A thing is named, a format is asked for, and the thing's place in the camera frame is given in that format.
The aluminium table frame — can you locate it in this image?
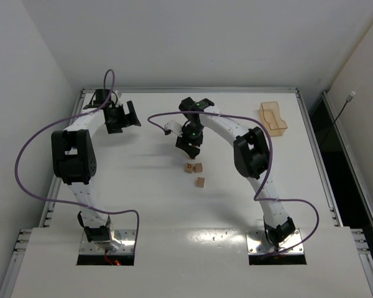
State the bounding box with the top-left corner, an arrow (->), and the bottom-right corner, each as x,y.
7,88 -> 373,297

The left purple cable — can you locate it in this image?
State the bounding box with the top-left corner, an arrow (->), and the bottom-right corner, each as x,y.
14,68 -> 140,249

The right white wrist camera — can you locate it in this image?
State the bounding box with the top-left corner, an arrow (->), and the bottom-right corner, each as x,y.
164,120 -> 183,137

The plain wooden block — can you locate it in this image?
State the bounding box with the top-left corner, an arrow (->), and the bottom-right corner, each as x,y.
196,177 -> 205,187
195,163 -> 203,173

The plain wooden block lower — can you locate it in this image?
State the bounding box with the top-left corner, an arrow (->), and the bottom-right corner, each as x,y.
196,177 -> 205,187

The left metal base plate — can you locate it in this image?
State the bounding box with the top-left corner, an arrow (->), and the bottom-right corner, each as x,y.
79,230 -> 136,256

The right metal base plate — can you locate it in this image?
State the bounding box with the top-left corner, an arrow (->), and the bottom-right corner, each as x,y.
246,229 -> 305,256

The wooden block letter D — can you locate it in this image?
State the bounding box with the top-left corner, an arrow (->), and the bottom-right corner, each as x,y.
184,163 -> 195,174

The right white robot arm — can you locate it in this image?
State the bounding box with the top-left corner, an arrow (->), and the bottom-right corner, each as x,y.
176,97 -> 295,248

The transparent amber plastic tray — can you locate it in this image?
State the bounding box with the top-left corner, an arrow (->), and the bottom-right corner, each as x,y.
259,101 -> 288,137

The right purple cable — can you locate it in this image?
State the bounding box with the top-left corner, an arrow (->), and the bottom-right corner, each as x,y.
147,111 -> 320,258

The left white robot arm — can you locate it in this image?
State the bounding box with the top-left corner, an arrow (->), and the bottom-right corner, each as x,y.
51,89 -> 141,252

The metal base plate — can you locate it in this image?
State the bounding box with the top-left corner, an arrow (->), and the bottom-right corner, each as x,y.
79,230 -> 136,256
246,229 -> 305,256

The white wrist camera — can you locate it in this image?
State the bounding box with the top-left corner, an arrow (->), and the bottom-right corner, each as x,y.
112,91 -> 121,105
164,120 -> 183,137

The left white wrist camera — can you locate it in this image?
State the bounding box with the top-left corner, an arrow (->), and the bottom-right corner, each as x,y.
112,91 -> 121,105

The purple cable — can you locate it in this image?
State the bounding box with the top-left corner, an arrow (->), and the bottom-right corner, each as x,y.
14,68 -> 140,249
147,111 -> 320,258

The plain wooden block upper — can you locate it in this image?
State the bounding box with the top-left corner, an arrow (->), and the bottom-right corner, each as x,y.
195,163 -> 203,173

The black wall cable with plug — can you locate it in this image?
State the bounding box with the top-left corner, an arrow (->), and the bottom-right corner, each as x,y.
321,91 -> 356,137

